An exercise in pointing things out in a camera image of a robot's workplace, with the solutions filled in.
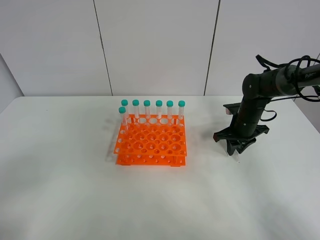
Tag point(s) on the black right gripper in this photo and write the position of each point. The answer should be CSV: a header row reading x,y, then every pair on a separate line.
x,y
240,132

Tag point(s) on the back row tube far right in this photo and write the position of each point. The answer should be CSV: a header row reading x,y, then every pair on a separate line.
x,y
181,106

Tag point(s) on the teal capped test tube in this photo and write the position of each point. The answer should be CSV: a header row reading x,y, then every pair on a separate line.
x,y
235,156

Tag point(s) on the orange test tube rack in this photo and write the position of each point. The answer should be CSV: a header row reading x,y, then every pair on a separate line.
x,y
152,142

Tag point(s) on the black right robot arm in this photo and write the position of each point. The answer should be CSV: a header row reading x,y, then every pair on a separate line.
x,y
258,91

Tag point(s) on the back row tube far left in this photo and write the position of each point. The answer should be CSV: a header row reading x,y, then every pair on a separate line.
x,y
124,103

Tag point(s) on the second row tube left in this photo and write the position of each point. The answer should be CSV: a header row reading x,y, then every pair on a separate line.
x,y
124,119

